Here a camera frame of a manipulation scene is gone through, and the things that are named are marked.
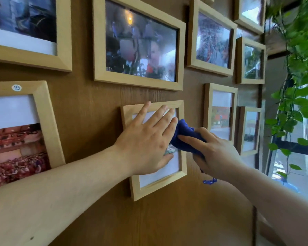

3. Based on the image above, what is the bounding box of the person's left hand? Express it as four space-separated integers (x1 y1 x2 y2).
113 101 178 176

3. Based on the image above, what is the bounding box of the black framed window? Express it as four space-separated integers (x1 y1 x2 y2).
266 82 308 203

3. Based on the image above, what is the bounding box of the blue cleaning cloth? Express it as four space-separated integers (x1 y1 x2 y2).
169 119 217 185

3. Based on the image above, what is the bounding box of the large blue water bottle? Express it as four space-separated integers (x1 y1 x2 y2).
272 176 302 192

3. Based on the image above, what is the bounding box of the lined-up people photo frame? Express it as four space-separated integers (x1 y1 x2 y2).
120 100 188 202

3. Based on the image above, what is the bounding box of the person's right forearm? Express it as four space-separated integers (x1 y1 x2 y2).
227 165 308 246

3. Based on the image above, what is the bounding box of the green vine plant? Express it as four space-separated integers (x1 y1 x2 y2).
264 0 308 177

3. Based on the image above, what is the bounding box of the person's left forearm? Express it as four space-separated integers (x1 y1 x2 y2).
0 145 134 246

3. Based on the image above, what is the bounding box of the red crowd photo frame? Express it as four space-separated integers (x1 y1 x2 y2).
0 80 66 190

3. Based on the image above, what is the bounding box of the group of wooden photo frames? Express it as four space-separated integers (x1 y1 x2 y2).
187 0 266 156

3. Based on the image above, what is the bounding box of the small orange picture photo frame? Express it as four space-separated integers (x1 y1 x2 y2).
203 82 238 146

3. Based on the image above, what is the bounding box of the frame with dark group photo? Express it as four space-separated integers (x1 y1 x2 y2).
92 0 187 91

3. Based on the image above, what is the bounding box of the person's right hand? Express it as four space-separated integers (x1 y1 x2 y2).
178 127 244 182

